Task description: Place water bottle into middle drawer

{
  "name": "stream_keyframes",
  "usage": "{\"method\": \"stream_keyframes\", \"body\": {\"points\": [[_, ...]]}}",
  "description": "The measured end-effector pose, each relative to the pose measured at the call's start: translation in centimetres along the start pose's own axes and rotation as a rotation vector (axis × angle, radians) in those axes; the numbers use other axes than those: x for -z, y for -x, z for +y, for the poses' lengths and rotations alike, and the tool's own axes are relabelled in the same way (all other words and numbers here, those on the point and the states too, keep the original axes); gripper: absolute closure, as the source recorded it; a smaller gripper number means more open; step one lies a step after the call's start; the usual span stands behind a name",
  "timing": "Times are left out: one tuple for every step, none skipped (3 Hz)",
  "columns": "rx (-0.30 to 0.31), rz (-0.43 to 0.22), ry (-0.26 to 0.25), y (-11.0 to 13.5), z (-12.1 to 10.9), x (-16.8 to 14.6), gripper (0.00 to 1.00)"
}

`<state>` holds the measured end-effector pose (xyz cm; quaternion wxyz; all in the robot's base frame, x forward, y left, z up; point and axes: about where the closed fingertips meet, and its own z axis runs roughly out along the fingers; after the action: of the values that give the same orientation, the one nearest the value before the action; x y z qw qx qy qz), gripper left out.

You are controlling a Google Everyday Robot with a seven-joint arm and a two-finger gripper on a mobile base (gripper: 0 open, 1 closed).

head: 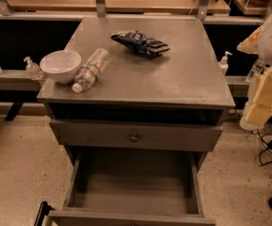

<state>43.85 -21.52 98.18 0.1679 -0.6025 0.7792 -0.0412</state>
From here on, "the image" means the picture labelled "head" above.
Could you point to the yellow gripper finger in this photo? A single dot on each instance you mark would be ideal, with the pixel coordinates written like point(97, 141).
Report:
point(258, 108)

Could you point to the clear plastic water bottle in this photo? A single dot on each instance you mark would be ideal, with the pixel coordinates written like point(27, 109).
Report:
point(89, 73)

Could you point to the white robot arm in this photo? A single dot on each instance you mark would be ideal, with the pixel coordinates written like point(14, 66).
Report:
point(259, 42)

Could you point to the right shelf water bottle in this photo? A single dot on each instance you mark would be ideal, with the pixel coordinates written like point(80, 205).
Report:
point(257, 67)

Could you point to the right sanitizer pump bottle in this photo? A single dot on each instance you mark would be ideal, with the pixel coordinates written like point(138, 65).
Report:
point(223, 63)

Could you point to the sanitizer pump bottle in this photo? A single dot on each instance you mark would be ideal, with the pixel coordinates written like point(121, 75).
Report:
point(33, 69)
point(223, 63)

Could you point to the grey drawer cabinet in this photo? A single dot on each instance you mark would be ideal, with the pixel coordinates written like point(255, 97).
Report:
point(182, 86)

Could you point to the round metal drawer knob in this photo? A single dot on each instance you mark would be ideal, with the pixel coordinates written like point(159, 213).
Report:
point(134, 138)

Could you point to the open grey middle drawer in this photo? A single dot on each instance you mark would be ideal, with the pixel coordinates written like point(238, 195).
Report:
point(130, 187)

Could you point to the closed grey top drawer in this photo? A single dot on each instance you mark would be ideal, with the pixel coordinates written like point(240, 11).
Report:
point(111, 134)

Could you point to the left sanitizer pump bottle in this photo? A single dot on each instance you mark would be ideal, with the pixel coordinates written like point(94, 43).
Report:
point(33, 69)

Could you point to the blue chip bag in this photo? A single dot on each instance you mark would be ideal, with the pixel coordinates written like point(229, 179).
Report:
point(141, 44)

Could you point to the wooden back table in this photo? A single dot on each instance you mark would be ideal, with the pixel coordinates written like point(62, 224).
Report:
point(111, 6)

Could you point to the white bowl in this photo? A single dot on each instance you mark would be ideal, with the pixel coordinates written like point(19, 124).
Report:
point(61, 66)

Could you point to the black chair part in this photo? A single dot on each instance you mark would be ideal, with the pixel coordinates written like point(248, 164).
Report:
point(42, 218)

